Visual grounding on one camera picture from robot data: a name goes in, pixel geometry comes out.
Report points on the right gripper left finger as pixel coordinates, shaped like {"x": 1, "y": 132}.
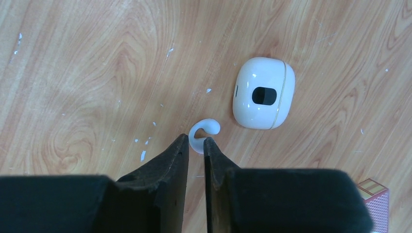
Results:
{"x": 149, "y": 199}

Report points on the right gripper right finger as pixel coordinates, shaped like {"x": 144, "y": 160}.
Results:
{"x": 280, "y": 200}

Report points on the white earbud mid table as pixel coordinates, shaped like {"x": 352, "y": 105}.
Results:
{"x": 198, "y": 131}

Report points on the white earbud charging case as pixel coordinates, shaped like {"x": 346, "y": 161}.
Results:
{"x": 263, "y": 93}

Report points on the playing card box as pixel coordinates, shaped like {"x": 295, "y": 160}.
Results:
{"x": 376, "y": 198}

